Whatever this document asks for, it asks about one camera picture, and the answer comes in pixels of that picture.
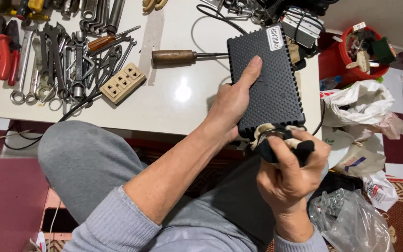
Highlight person's right hand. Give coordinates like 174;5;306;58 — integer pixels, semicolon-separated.
256;129;331;215

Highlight person's left hand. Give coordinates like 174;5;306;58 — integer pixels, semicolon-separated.
203;55;263;145

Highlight black and cream cloth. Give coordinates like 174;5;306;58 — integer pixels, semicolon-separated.
244;124;316;168

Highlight black ribbed charger box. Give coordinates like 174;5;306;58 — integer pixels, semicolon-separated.
227;23;306;139

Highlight beige paper bag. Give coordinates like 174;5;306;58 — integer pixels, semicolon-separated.
332;135;387;177

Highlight clear plastic bag of screws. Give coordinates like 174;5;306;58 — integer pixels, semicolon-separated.
308;188;395;252

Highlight white printed packet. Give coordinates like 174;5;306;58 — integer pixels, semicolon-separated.
362;170;399;212

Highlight white plastic bag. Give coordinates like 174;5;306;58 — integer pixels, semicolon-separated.
320;80;395;128

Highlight silver metal power supply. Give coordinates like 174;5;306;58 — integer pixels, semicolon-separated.
280;6;325;49

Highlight beige multi socket outlet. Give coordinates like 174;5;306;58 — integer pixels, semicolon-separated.
99;62;147;105

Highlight pink plastic bag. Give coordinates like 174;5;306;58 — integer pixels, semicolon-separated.
374;111;403;140

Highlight red plastic bucket of parts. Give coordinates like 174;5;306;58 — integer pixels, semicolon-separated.
319;22;397;88

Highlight person's grey trousers leg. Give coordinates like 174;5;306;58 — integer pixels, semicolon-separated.
37;120;275;252

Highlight pile of steel wrenches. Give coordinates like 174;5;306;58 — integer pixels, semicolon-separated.
10;20;138;115

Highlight small steel scissors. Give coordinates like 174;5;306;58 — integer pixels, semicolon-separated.
48;95;80;115

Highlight smartphone with pink case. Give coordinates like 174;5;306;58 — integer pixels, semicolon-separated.
39;187;80;242

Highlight wooden handled soldering iron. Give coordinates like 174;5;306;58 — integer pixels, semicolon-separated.
151;49;229;65

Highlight black power cable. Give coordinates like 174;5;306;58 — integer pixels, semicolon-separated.
4;4;247;150

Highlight orange handled screwdriver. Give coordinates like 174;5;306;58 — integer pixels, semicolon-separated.
87;25;141;52

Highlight yellow handled screwdriver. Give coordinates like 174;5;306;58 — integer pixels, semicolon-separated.
0;5;51;21

